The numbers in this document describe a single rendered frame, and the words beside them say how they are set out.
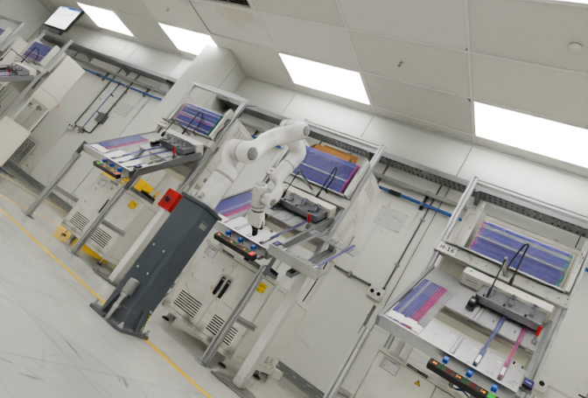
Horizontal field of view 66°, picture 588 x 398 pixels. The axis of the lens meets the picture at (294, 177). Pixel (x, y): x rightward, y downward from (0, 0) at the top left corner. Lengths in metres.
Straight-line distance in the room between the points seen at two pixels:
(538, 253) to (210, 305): 2.05
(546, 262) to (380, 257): 2.05
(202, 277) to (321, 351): 1.70
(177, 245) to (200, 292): 0.99
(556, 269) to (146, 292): 2.20
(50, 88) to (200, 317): 4.50
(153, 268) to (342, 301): 2.63
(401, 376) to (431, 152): 2.96
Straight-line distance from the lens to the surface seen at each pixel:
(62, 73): 6.94
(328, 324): 4.59
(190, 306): 3.27
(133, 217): 3.92
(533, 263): 2.96
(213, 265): 3.28
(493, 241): 2.99
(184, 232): 2.32
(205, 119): 4.28
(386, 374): 2.70
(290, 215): 3.21
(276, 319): 2.71
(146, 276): 2.34
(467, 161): 5.02
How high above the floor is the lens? 0.46
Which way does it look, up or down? 15 degrees up
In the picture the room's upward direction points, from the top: 34 degrees clockwise
